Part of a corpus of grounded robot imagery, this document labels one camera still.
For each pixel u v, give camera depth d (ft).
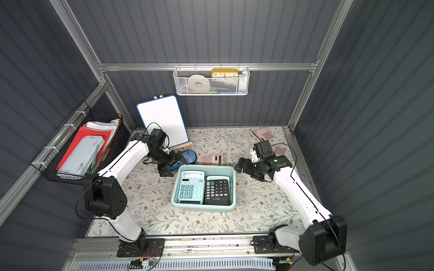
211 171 2.79
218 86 3.06
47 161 1.99
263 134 3.78
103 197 1.52
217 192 2.65
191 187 2.65
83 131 2.51
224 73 2.87
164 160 2.38
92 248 2.47
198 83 2.75
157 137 2.30
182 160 2.49
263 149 2.00
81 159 2.17
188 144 3.37
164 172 2.56
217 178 2.80
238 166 2.40
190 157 3.26
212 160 3.33
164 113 2.86
